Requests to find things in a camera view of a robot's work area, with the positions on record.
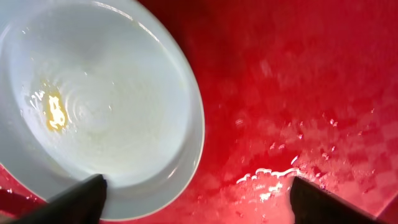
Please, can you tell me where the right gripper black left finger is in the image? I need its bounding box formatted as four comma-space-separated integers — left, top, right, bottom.
12, 174, 108, 224

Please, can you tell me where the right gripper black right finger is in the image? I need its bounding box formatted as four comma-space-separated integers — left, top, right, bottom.
289, 177, 383, 224

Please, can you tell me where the light blue plate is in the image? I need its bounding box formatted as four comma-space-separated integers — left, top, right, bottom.
1, 0, 205, 221

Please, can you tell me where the red plastic tray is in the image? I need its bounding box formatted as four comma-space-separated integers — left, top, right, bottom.
0, 0, 398, 224

